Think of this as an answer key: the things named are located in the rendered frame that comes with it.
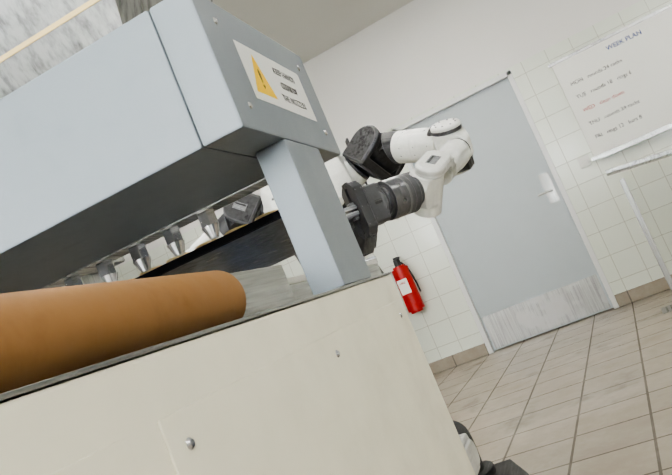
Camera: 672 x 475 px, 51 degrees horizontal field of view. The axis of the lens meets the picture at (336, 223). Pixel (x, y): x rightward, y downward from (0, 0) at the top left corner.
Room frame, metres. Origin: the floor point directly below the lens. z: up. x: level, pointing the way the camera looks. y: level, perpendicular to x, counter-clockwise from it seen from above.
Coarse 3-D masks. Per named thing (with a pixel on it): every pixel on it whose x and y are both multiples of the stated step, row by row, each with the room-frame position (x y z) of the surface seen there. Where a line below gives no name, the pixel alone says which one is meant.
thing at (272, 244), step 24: (264, 216) 1.16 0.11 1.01; (216, 240) 1.19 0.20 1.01; (240, 240) 1.21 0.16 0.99; (264, 240) 1.33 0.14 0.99; (288, 240) 1.47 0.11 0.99; (168, 264) 1.22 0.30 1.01; (192, 264) 1.25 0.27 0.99; (216, 264) 1.38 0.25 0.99; (240, 264) 1.53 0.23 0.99; (264, 264) 1.72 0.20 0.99
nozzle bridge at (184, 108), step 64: (192, 0) 0.68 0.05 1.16; (64, 64) 0.73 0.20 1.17; (128, 64) 0.71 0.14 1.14; (192, 64) 0.69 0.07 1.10; (256, 64) 0.79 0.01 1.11; (0, 128) 0.76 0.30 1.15; (64, 128) 0.73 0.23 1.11; (128, 128) 0.71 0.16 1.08; (192, 128) 0.70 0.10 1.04; (256, 128) 0.71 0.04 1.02; (320, 128) 0.94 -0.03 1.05; (0, 192) 0.76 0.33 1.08; (64, 192) 0.74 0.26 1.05; (128, 192) 0.74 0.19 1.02; (192, 192) 0.85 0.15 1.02; (320, 192) 0.83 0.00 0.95; (0, 256) 0.78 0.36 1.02; (64, 256) 0.91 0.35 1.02; (320, 256) 0.78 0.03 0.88
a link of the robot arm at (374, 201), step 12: (384, 180) 1.49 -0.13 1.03; (396, 180) 1.49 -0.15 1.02; (348, 192) 1.47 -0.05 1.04; (360, 192) 1.45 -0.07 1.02; (372, 192) 1.46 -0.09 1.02; (384, 192) 1.47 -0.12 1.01; (396, 192) 1.47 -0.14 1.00; (408, 192) 1.48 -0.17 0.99; (360, 204) 1.44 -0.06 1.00; (372, 204) 1.46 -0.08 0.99; (384, 204) 1.47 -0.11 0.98; (396, 204) 1.47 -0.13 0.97; (408, 204) 1.49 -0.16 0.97; (360, 216) 1.45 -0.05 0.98; (372, 216) 1.45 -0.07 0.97; (384, 216) 1.46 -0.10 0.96; (396, 216) 1.49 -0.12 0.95; (360, 228) 1.47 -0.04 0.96; (372, 228) 1.45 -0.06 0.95
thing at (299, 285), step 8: (368, 264) 1.66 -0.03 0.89; (376, 264) 1.73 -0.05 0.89; (376, 272) 1.70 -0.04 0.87; (288, 280) 1.17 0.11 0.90; (296, 280) 1.21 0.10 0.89; (304, 280) 1.24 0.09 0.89; (296, 288) 1.20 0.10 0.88; (304, 288) 1.23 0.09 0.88; (296, 296) 1.18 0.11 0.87; (304, 296) 1.22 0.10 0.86
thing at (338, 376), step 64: (256, 320) 0.55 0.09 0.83; (320, 320) 0.68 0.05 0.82; (384, 320) 0.87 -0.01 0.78; (64, 384) 0.34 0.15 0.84; (128, 384) 0.38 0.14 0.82; (192, 384) 0.44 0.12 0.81; (256, 384) 0.51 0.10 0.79; (320, 384) 0.62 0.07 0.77; (384, 384) 0.77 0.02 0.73; (0, 448) 0.29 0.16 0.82; (64, 448) 0.32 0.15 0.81; (128, 448) 0.36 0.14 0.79; (192, 448) 0.41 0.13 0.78; (256, 448) 0.48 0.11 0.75; (320, 448) 0.57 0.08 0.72; (384, 448) 0.70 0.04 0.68; (448, 448) 0.91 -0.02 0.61
